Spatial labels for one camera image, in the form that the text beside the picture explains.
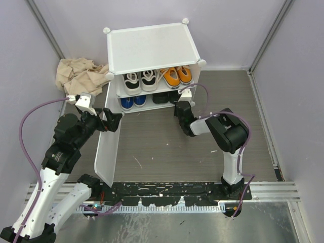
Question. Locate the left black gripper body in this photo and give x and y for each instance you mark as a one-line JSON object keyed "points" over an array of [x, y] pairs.
{"points": [[91, 123]]}

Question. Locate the aluminium corner post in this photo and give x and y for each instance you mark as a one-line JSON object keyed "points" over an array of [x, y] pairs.
{"points": [[287, 4], [45, 28]]}

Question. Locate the white slotted cable duct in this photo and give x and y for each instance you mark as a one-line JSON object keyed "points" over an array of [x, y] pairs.
{"points": [[180, 208]]}

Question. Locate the right aluminium corner post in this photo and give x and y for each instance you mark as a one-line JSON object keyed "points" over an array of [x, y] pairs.
{"points": [[287, 4]]}

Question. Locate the blue sneaker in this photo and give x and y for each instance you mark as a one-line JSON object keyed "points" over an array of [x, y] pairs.
{"points": [[127, 103], [140, 101]]}

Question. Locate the black white sneaker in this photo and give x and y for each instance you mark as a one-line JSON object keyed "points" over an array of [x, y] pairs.
{"points": [[131, 83], [148, 80]]}

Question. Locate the left aluminium corner post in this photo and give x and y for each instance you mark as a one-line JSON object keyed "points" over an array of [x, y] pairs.
{"points": [[45, 28]]}

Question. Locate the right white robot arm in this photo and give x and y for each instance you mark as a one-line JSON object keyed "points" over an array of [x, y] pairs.
{"points": [[229, 132]]}

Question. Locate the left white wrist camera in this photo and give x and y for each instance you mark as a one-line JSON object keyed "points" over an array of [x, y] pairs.
{"points": [[85, 103]]}

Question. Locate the black shoe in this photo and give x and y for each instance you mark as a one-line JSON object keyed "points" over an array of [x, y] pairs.
{"points": [[160, 98], [173, 97]]}

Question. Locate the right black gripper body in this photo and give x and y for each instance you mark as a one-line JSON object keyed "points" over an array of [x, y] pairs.
{"points": [[175, 113]]}

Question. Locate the orange sneaker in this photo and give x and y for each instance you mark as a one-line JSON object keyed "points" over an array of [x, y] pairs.
{"points": [[170, 77], [184, 74]]}

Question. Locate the beige crumpled cloth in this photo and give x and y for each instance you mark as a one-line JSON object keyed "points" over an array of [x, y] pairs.
{"points": [[76, 76]]}

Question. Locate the white cabinet door panel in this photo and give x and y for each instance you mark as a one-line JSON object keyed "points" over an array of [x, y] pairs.
{"points": [[106, 155]]}

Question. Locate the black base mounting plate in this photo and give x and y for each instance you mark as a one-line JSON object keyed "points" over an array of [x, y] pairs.
{"points": [[165, 194]]}

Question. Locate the white plastic shoe cabinet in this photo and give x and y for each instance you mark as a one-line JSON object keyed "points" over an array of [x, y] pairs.
{"points": [[148, 48]]}

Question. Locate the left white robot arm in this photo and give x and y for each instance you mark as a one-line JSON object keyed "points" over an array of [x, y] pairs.
{"points": [[40, 221]]}

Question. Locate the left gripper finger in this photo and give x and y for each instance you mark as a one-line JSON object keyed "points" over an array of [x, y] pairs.
{"points": [[109, 117], [114, 127]]}

